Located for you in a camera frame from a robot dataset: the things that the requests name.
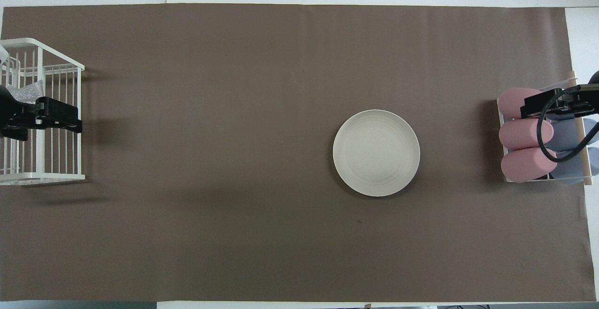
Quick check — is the brown table mat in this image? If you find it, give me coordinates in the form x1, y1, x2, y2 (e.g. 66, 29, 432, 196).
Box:
0, 4, 596, 302

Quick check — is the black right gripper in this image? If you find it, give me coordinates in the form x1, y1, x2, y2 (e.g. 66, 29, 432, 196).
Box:
521, 71, 599, 118

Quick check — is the cup rack with wooden rod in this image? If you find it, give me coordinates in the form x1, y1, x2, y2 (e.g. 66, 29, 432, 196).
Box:
497, 70, 594, 186

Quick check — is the cream round plate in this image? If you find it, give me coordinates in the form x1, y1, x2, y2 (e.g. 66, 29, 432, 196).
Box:
333, 110, 421, 198

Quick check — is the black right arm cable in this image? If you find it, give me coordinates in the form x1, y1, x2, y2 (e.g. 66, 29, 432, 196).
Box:
536, 86, 599, 162

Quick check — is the white wire dish rack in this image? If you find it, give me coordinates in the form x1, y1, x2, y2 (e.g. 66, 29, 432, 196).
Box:
0, 38, 86, 186

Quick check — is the pink plastic cup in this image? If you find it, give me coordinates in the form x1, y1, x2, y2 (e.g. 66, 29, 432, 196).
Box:
501, 147, 558, 183
497, 88, 544, 119
499, 118, 555, 151

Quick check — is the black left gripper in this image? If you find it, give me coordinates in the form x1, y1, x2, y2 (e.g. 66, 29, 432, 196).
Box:
0, 86, 83, 141

